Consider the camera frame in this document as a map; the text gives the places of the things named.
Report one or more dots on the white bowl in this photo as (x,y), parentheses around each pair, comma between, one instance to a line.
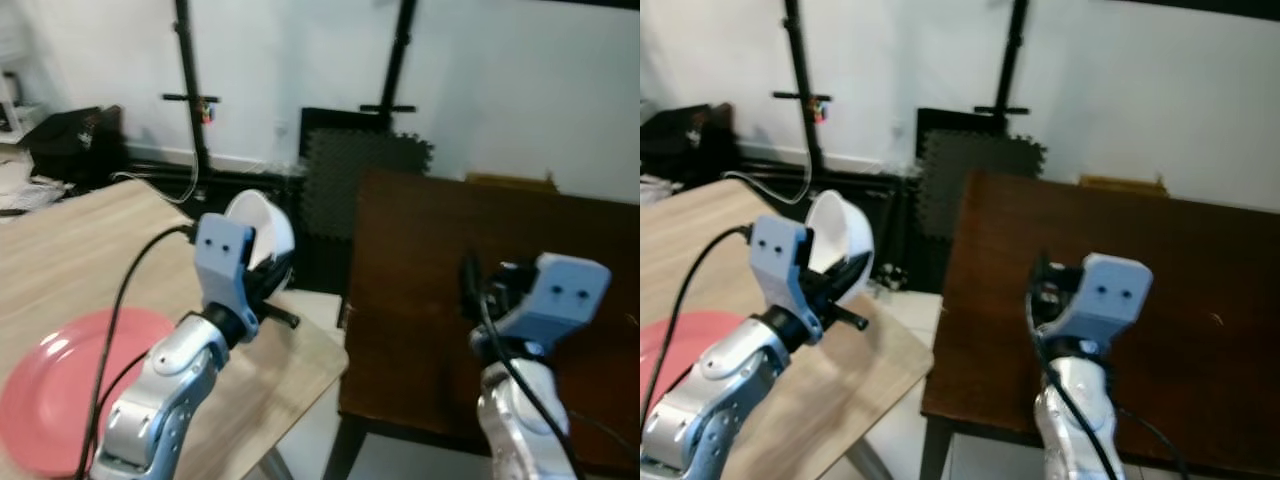
(272,222)
(848,230)

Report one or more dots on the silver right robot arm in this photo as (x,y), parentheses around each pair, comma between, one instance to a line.
(1080,420)
(520,420)

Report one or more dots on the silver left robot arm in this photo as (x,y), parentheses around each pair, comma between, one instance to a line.
(165,385)
(705,400)

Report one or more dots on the dark brown wooden table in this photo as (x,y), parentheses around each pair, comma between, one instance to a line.
(420,290)
(1200,300)

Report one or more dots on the yellow wooden chair back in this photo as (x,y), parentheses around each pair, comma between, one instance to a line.
(510,181)
(1122,184)

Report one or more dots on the light wooden table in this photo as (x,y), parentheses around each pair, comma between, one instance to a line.
(60,250)
(700,240)

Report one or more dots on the black foam puzzle mat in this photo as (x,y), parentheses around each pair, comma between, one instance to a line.
(975,165)
(350,170)

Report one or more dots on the pink plate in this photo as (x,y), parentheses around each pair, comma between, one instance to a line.
(60,385)
(672,350)

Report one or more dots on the black stand pole with crossbar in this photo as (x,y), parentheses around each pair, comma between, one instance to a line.
(805,90)
(398,60)
(190,90)
(1010,60)

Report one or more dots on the black bag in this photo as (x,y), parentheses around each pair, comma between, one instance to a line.
(75,145)
(690,140)

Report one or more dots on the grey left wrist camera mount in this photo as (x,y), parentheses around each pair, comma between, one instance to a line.
(775,262)
(222,262)

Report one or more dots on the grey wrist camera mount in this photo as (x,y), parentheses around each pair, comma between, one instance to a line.
(775,262)
(560,295)
(1110,295)
(222,262)

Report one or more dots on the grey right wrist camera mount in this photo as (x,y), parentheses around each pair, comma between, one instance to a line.
(560,295)
(1110,295)

